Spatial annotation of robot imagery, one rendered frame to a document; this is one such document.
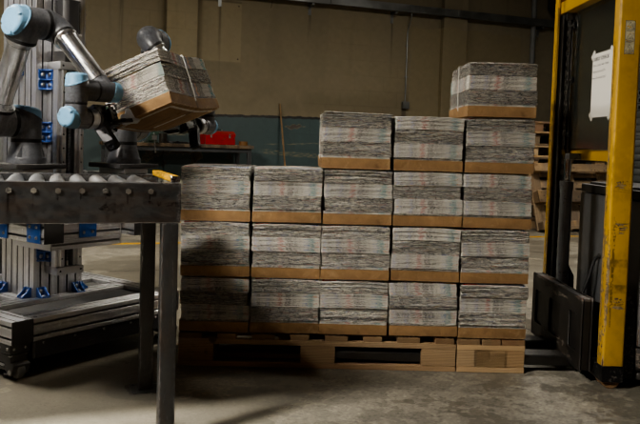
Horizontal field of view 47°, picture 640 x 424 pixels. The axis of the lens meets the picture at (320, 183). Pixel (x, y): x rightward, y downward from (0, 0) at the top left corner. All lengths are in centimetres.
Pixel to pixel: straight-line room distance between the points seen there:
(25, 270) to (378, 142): 164
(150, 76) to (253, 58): 712
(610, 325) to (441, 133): 101
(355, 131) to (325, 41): 733
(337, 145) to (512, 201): 76
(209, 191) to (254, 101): 694
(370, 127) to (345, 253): 53
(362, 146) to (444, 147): 34
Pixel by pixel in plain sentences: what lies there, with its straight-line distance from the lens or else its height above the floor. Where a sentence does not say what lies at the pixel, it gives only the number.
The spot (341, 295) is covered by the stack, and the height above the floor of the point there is 31.
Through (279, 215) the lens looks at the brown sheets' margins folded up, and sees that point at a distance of 300.
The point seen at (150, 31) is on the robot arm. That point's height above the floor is 142.
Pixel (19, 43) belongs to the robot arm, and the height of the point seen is 127.
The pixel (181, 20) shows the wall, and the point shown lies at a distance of 971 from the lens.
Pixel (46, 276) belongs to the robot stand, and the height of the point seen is 31.
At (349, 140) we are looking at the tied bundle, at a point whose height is 95.
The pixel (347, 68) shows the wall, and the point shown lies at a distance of 1038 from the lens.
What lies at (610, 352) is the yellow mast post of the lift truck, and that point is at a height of 15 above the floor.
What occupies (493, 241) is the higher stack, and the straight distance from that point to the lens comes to 312.
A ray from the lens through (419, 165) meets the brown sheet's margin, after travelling 303.
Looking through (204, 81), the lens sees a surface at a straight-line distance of 310.
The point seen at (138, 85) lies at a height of 114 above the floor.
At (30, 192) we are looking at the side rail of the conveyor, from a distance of 221.
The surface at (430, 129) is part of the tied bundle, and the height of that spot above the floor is 101.
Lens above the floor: 93
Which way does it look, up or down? 3 degrees down
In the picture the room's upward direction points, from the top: 2 degrees clockwise
